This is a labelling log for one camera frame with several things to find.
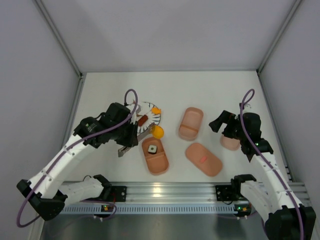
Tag metal serving tongs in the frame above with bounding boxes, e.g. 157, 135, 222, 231
117, 124, 155, 158

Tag brown meat slice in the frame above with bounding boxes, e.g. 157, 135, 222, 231
138, 115, 148, 127

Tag orange round dumpling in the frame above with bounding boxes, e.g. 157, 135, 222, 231
151, 125, 165, 139

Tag orange fish shaped food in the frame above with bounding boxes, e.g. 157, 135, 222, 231
151, 107, 162, 115

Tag pink divided lunch box tray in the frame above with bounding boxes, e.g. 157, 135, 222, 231
178, 107, 204, 141

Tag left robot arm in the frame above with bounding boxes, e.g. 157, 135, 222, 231
16, 102, 139, 221

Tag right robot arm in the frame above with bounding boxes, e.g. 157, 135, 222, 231
209, 110, 316, 240

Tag pink lunch box lid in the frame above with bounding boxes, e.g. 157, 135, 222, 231
185, 142, 223, 177

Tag light pink inner lid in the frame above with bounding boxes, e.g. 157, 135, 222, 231
220, 135, 241, 151

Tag sushi roll piece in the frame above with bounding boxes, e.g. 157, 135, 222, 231
147, 144, 158, 155

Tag blue striped white plate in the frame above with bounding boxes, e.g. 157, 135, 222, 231
135, 101, 162, 135

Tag aluminium mounting rail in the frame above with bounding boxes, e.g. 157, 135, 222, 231
37, 181, 311, 204

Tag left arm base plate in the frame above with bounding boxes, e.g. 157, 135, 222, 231
82, 185, 127, 203

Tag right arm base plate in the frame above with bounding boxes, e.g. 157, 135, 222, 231
215, 184, 248, 202

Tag left aluminium frame post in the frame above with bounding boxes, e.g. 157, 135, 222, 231
33, 0, 83, 78

